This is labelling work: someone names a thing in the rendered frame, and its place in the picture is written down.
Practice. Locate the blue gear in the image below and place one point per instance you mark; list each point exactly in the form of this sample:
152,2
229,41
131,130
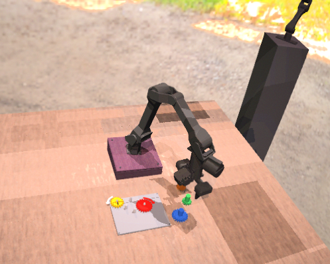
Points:
180,215

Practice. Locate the green gear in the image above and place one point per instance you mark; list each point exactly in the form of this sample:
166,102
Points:
187,199

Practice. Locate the red gear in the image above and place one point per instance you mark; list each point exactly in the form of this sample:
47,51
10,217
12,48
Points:
143,208

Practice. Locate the yellow gear with black stripe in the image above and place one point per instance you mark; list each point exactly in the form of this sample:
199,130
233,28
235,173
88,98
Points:
117,204

